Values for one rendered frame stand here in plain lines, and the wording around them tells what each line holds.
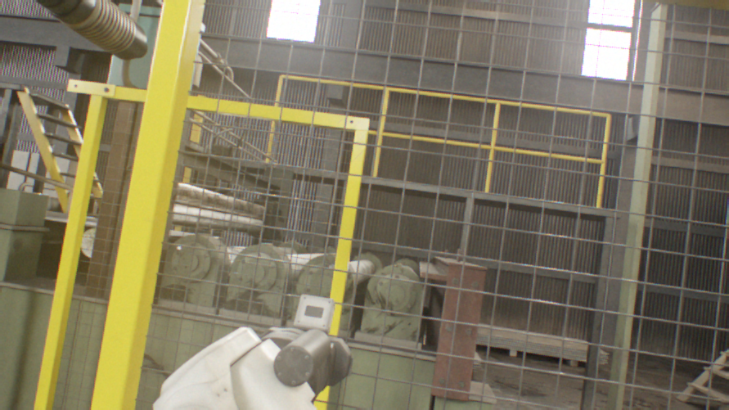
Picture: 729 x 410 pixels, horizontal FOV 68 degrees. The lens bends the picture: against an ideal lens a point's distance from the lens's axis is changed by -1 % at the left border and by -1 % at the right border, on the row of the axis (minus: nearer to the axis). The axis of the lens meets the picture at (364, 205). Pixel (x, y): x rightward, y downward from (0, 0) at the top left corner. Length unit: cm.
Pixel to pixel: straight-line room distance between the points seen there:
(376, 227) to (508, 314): 328
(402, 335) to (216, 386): 221
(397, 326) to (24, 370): 185
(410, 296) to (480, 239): 914
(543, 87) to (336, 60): 420
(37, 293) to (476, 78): 955
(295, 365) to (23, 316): 278
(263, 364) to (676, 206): 1241
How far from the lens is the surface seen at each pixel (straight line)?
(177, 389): 46
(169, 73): 94
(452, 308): 244
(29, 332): 320
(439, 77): 1136
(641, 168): 609
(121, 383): 95
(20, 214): 327
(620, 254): 1174
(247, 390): 50
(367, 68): 1147
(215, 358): 46
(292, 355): 48
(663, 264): 1262
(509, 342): 869
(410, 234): 1160
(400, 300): 256
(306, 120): 223
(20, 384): 326
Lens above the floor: 136
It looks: 4 degrees up
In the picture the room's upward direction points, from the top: 9 degrees clockwise
